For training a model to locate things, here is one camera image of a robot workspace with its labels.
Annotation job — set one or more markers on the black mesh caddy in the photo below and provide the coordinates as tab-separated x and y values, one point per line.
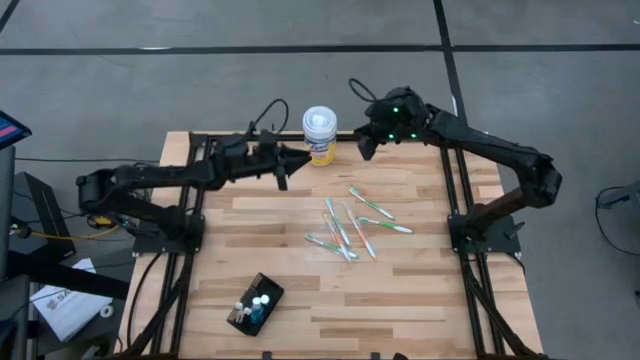
267	286

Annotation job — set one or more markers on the white tape roll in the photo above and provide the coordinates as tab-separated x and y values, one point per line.
106	311

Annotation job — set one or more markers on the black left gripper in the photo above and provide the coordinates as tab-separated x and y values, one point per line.
267	157

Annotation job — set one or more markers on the black floor beam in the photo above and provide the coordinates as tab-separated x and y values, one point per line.
65	280

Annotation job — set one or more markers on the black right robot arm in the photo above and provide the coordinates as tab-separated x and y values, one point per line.
490	150

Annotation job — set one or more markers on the small clear white-capped bottle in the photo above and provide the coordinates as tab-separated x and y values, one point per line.
246	314
238	307

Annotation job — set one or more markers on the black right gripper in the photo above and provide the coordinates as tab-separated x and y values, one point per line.
372	130

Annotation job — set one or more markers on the Lysol wipes canister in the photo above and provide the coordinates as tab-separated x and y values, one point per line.
320	132

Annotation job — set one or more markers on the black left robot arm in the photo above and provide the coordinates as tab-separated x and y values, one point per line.
165	175

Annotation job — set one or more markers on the white paper booklet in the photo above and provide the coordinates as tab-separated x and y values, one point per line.
70	307

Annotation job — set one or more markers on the monitor with blue pink screen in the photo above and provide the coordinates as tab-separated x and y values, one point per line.
12	131

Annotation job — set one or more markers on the black table edge clip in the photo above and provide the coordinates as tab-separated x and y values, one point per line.
375	356
267	355
400	356

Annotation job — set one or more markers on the black computer box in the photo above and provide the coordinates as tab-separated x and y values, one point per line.
45	215

